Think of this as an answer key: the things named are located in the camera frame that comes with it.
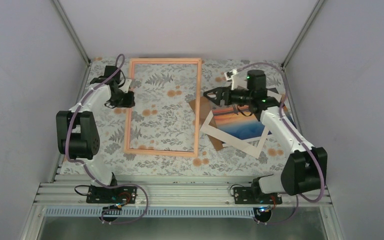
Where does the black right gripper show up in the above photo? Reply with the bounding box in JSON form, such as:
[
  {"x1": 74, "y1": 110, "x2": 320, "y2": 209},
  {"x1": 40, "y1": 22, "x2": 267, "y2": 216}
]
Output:
[{"x1": 203, "y1": 86, "x2": 253, "y2": 106}]

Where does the brown cardboard backing board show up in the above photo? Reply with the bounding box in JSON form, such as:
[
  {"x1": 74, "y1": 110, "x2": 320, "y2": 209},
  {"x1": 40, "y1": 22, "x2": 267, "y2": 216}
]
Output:
[{"x1": 188, "y1": 86, "x2": 256, "y2": 152}]

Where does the sunset landscape photo print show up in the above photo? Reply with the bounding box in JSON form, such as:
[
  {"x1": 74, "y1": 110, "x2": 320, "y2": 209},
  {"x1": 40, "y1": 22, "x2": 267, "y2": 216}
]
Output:
[{"x1": 211, "y1": 105, "x2": 265, "y2": 141}]

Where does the pink wooden picture frame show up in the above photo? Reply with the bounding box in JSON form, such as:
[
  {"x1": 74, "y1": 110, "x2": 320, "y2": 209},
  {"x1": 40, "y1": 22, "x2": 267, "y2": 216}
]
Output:
[{"x1": 123, "y1": 57, "x2": 202, "y2": 158}]

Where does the white photo mat border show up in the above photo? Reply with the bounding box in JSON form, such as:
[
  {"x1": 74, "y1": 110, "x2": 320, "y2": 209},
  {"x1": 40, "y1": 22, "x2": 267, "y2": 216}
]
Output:
[{"x1": 200, "y1": 88, "x2": 281, "y2": 158}]

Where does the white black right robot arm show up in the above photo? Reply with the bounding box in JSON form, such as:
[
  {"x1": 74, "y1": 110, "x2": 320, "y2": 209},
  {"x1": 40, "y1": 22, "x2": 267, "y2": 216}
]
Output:
[{"x1": 203, "y1": 69, "x2": 328, "y2": 204}]

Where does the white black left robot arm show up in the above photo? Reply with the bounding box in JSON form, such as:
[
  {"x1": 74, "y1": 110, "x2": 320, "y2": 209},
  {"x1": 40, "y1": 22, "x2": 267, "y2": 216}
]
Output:
[{"x1": 56, "y1": 65, "x2": 135, "y2": 203}]

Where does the floral patterned table mat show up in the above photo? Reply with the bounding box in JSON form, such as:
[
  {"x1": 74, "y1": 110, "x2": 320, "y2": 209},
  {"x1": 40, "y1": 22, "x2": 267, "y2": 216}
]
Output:
[{"x1": 61, "y1": 56, "x2": 299, "y2": 177}]

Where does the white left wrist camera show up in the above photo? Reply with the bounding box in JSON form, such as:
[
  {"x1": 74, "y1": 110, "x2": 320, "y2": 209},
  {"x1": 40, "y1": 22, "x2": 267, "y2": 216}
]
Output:
[{"x1": 118, "y1": 78, "x2": 132, "y2": 94}]

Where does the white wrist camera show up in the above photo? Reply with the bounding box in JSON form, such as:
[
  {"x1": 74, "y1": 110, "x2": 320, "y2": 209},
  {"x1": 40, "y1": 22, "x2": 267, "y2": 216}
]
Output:
[
  {"x1": 118, "y1": 78, "x2": 132, "y2": 94},
  {"x1": 224, "y1": 68, "x2": 240, "y2": 91}
]

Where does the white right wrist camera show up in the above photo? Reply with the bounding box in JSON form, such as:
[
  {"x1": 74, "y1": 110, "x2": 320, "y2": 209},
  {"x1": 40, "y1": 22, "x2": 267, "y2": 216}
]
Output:
[{"x1": 224, "y1": 68, "x2": 240, "y2": 91}]

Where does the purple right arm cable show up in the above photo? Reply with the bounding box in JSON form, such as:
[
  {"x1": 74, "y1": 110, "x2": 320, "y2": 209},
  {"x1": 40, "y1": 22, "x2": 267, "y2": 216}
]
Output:
[{"x1": 236, "y1": 62, "x2": 326, "y2": 227}]

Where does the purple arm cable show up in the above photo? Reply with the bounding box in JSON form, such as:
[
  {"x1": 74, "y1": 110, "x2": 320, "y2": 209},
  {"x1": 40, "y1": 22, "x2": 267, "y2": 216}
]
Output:
[
  {"x1": 64, "y1": 53, "x2": 150, "y2": 226},
  {"x1": 236, "y1": 62, "x2": 326, "y2": 227}
]

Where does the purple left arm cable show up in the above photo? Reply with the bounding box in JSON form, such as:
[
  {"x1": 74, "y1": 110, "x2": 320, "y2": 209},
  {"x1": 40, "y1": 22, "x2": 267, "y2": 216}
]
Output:
[{"x1": 64, "y1": 53, "x2": 150, "y2": 226}]

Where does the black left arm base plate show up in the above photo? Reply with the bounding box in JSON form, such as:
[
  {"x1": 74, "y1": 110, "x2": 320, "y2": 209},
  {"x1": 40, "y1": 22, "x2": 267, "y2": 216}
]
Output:
[{"x1": 86, "y1": 185, "x2": 138, "y2": 205}]

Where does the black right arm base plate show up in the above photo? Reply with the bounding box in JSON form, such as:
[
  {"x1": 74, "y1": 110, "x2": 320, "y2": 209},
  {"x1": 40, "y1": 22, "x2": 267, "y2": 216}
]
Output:
[{"x1": 232, "y1": 186, "x2": 283, "y2": 205}]

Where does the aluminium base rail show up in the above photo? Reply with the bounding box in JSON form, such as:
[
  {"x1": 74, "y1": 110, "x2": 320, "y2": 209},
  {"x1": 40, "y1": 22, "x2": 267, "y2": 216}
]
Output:
[{"x1": 32, "y1": 181, "x2": 333, "y2": 208}]

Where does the aluminium enclosure corner post left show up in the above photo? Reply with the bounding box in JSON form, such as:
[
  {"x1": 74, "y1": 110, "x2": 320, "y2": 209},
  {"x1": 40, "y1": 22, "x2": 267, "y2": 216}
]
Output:
[{"x1": 51, "y1": 0, "x2": 91, "y2": 66}]

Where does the aluminium enclosure corner post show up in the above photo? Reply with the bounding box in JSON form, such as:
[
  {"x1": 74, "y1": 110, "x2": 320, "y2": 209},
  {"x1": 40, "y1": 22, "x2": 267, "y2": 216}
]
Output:
[
  {"x1": 51, "y1": 0, "x2": 91, "y2": 66},
  {"x1": 281, "y1": 0, "x2": 326, "y2": 68}
]

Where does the aluminium enclosure corner post right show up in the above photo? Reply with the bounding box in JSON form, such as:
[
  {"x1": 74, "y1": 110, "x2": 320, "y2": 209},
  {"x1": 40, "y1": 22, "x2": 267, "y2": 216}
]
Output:
[{"x1": 281, "y1": 0, "x2": 326, "y2": 68}]

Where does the perforated grey cable tray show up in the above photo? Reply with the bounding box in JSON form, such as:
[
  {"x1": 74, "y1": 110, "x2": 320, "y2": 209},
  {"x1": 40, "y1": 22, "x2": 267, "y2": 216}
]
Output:
[{"x1": 43, "y1": 206, "x2": 256, "y2": 218}]

